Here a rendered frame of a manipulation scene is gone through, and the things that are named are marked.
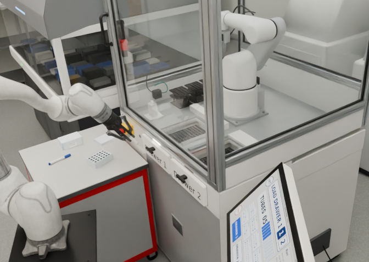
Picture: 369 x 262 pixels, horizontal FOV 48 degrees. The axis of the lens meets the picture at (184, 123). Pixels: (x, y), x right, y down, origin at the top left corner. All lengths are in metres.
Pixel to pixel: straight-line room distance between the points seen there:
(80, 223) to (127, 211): 0.52
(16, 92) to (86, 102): 0.34
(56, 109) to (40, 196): 0.40
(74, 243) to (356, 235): 1.90
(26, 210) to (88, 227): 0.31
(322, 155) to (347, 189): 0.40
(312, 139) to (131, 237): 1.22
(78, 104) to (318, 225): 1.44
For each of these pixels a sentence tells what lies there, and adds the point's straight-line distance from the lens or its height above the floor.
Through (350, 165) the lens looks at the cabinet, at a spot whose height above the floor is 0.72.
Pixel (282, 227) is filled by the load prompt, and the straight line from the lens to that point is 1.29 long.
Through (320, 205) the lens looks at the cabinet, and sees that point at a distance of 2.36.
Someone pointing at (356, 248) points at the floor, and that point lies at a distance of 2.97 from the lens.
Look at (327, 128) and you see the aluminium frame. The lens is 2.09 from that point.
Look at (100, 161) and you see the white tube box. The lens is 2.35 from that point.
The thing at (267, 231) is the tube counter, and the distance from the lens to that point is 1.34.
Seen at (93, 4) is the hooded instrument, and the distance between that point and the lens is 2.67.
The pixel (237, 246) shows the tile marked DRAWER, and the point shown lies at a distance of 1.44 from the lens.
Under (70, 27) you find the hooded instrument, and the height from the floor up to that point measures 1.42.
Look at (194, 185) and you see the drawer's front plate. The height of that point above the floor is 0.90.
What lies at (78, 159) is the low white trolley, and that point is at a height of 0.76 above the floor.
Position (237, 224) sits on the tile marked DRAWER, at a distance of 1.51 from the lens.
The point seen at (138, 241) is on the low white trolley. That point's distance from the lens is 2.62.
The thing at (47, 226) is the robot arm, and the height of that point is 0.90.
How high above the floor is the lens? 2.02
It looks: 28 degrees down
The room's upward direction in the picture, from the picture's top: 5 degrees counter-clockwise
